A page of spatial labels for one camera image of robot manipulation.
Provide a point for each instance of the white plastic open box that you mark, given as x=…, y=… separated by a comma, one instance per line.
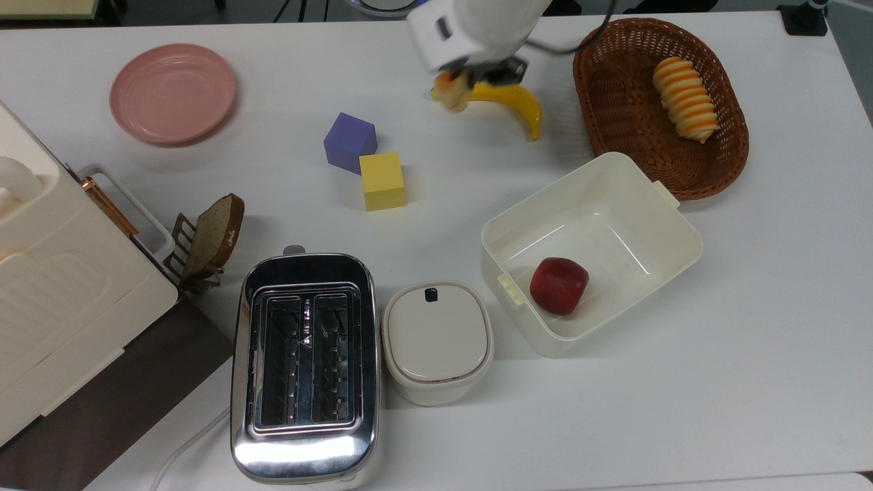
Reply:
x=614, y=204

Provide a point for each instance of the purple cube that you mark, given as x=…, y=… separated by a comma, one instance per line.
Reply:
x=349, y=140

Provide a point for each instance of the yellow banana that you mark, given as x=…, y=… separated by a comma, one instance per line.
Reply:
x=522, y=106

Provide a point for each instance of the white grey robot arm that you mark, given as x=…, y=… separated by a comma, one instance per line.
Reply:
x=484, y=27

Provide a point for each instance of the small white lidded bin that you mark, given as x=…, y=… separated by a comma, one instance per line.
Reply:
x=436, y=341

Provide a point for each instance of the red apple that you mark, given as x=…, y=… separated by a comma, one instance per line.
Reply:
x=559, y=286

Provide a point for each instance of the dark brown box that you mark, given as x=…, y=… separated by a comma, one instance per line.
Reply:
x=116, y=402

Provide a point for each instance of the orange white striped bread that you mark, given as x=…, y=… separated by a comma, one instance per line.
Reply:
x=450, y=92
x=685, y=99

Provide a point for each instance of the brown bread slice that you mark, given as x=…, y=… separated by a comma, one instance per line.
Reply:
x=215, y=235

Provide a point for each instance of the black table clamp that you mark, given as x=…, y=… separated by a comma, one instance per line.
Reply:
x=803, y=17

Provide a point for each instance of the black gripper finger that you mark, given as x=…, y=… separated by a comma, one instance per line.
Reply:
x=466, y=78

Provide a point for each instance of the brown wicker basket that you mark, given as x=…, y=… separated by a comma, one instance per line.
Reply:
x=614, y=123

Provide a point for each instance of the cream bread box cabinet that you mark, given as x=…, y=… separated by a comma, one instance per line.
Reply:
x=61, y=293

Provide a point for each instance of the pink plate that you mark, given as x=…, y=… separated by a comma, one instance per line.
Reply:
x=172, y=93

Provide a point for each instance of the yellow cube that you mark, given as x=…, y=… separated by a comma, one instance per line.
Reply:
x=382, y=181

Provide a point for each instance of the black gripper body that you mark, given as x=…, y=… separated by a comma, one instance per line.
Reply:
x=508, y=71

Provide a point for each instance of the cream steel toaster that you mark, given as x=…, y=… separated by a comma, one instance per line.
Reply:
x=307, y=368

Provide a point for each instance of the metal toast rack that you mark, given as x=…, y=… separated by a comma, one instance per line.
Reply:
x=179, y=245

